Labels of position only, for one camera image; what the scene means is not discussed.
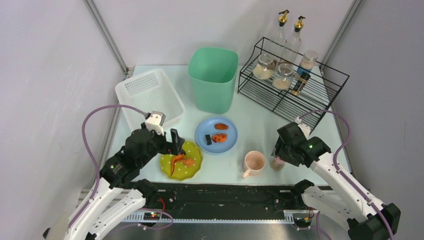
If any pink lid spice jar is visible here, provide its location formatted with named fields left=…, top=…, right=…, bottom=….
left=269, top=156, right=286, bottom=171

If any green polka dot plate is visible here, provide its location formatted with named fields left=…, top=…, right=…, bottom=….
left=159, top=141, right=203, bottom=181

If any blue plate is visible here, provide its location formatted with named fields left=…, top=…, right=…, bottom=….
left=194, top=116, right=238, bottom=154

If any large glass jar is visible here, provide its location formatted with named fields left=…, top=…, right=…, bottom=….
left=272, top=62, right=294, bottom=90

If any small black cap spice bottle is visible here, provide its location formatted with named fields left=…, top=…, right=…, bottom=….
left=291, top=71, right=311, bottom=97

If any glass jar with light powder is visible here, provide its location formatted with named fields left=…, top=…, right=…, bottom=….
left=252, top=54, right=275, bottom=80

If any spice shaker white lid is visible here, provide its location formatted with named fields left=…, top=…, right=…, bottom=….
left=296, top=49, right=319, bottom=77

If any glass oil bottle gold cap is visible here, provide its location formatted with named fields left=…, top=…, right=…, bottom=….
left=281, top=15, right=305, bottom=64

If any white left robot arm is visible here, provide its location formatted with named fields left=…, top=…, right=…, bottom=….
left=42, top=128, right=185, bottom=240

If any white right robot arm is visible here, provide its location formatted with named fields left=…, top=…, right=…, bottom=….
left=272, top=120, right=401, bottom=240

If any orange chicken wing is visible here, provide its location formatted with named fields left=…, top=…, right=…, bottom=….
left=170, top=153, right=186, bottom=176

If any orange fried nugget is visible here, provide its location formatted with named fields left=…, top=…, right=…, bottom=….
left=182, top=158, right=195, bottom=168

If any black white sushi roll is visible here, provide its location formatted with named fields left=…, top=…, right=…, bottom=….
left=205, top=134, right=212, bottom=146

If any pink mug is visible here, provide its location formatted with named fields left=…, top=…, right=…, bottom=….
left=242, top=151, right=266, bottom=179

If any orange grilled chicken piece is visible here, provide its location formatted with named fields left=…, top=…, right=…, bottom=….
left=211, top=133, right=228, bottom=143

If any small orange chicken piece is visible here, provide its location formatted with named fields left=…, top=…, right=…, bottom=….
left=214, top=123, right=229, bottom=130

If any white perforated plastic basket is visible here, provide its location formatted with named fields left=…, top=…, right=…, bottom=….
left=114, top=68, right=185, bottom=128

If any green plastic bin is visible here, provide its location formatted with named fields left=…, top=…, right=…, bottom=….
left=187, top=46, right=239, bottom=114

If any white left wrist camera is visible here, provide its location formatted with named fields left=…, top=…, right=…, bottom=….
left=144, top=111, right=166, bottom=136

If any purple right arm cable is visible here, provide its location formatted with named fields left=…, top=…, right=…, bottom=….
left=298, top=109, right=395, bottom=240

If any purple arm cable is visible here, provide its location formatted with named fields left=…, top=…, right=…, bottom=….
left=298, top=109, right=395, bottom=240
left=67, top=104, right=148, bottom=233

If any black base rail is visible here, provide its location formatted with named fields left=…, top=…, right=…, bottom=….
left=125, top=182, right=315, bottom=227

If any black wire rack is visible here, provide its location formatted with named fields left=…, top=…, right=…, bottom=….
left=237, top=37, right=350, bottom=128

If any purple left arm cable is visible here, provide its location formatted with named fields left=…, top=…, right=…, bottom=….
left=67, top=104, right=148, bottom=233

